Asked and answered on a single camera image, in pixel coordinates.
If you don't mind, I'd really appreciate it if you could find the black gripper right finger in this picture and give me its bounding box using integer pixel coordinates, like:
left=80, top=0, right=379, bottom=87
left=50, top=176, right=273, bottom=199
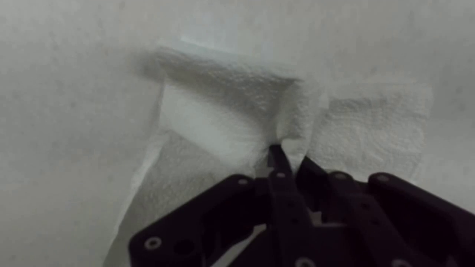
left=295, top=156, right=475, bottom=267

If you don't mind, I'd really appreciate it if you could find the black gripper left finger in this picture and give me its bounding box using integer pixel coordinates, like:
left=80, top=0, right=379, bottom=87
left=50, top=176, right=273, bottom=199
left=129, top=142, right=317, bottom=267

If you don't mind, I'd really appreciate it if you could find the white cloth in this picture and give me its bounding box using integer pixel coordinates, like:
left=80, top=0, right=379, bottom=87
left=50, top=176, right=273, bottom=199
left=100, top=35, right=434, bottom=267

